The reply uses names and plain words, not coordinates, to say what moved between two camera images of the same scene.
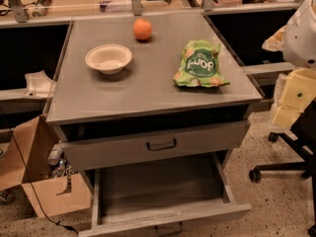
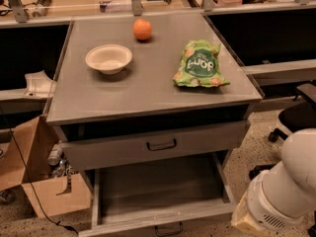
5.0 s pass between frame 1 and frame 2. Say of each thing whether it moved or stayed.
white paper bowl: stayed
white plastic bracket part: stayed
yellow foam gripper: moved
